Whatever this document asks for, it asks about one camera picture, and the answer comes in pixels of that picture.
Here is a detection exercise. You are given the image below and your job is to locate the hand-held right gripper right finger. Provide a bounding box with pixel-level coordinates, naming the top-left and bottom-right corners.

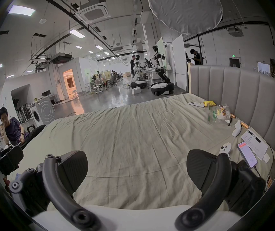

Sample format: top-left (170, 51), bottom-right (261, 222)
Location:
top-left (175, 149), bottom-right (266, 230)

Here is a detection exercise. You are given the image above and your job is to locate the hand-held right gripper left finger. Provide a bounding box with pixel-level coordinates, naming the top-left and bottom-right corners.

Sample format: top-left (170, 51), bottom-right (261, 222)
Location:
top-left (9, 150), bottom-right (102, 231)

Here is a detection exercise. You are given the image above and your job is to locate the white hand controller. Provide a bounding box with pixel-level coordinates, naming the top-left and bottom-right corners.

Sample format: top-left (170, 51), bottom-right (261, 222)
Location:
top-left (232, 120), bottom-right (242, 137)
top-left (219, 142), bottom-right (232, 159)

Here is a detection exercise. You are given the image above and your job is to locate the smartphone with lit screen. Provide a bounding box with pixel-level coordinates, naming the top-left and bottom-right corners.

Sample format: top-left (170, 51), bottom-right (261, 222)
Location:
top-left (237, 141), bottom-right (258, 169)

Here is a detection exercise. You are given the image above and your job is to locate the white paper sheet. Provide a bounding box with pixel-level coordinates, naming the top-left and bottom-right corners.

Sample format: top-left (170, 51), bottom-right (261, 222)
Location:
top-left (240, 130), bottom-right (268, 161)

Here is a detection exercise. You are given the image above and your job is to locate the black office chair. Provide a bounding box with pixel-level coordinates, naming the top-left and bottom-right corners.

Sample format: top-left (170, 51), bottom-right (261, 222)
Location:
top-left (0, 146), bottom-right (24, 176)

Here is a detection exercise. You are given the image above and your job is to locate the black and white marker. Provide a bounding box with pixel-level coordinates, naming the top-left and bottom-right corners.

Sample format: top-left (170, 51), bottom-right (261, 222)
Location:
top-left (247, 130), bottom-right (261, 143)

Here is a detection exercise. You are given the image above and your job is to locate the clear plastic snack bag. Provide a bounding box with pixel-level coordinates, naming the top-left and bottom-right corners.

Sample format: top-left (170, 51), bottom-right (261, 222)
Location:
top-left (208, 104), bottom-right (232, 123)

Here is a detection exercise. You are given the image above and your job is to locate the white washing machine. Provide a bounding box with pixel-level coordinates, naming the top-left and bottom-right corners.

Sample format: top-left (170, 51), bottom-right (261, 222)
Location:
top-left (30, 98), bottom-right (56, 127)

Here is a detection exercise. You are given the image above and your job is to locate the bed with beige sheet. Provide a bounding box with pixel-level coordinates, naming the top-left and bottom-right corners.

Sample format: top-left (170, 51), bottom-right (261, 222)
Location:
top-left (8, 94), bottom-right (275, 211)

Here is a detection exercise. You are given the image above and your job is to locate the grey padded headboard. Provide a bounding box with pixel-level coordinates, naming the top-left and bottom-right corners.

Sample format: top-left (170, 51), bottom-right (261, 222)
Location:
top-left (188, 65), bottom-right (275, 151)

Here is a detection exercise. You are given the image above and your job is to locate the black and white wheeled robot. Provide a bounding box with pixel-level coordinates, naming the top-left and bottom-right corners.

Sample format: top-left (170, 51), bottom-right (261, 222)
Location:
top-left (151, 45), bottom-right (175, 97)

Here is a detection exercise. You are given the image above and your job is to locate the white humanoid robot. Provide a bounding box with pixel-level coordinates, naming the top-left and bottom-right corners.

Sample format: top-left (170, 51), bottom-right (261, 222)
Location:
top-left (131, 54), bottom-right (148, 89)

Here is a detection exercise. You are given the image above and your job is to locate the round white softbox lamp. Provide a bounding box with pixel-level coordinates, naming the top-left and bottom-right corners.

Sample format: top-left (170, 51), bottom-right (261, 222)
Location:
top-left (148, 0), bottom-right (224, 64)

